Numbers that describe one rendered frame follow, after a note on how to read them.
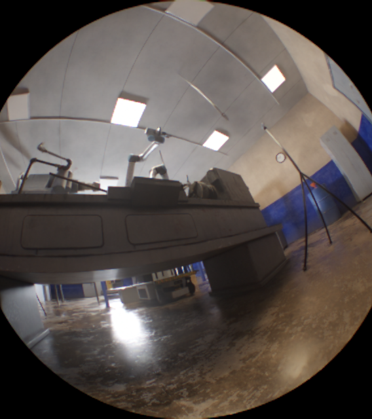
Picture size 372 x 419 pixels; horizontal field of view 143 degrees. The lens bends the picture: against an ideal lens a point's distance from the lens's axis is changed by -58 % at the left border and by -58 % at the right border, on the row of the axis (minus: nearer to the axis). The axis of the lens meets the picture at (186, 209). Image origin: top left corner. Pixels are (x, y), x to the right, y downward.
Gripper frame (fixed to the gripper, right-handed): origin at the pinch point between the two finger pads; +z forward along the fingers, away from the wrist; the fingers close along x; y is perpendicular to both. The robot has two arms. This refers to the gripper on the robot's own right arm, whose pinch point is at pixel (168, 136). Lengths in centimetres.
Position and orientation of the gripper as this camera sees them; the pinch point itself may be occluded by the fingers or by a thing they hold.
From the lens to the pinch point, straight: 211.1
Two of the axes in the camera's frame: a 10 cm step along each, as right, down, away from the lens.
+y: -1.2, 9.8, 1.7
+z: 8.1, 0.0, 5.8
